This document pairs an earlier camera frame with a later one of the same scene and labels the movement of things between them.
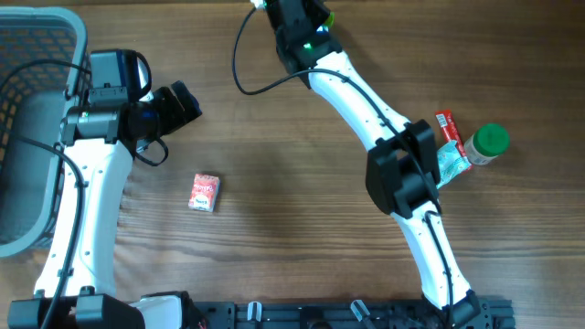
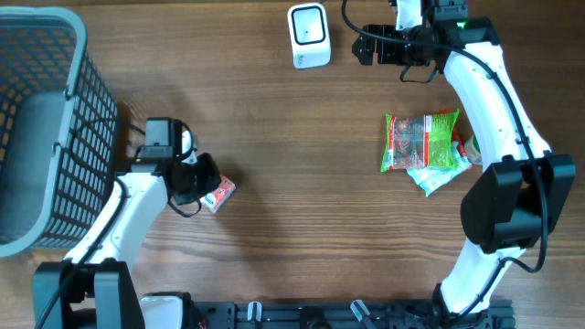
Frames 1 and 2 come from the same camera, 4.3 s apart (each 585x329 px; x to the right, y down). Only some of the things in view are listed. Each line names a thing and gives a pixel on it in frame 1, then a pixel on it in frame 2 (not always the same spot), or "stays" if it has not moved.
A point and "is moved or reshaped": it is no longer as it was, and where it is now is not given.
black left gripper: [175, 115] -> [210, 179]
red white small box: [204, 192] is moved or reshaped
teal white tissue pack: [450, 163] stays
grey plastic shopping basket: [34, 175] stays
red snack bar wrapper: [451, 129] stays
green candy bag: [331, 20] is moved or reshaped
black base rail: [499, 313] stays
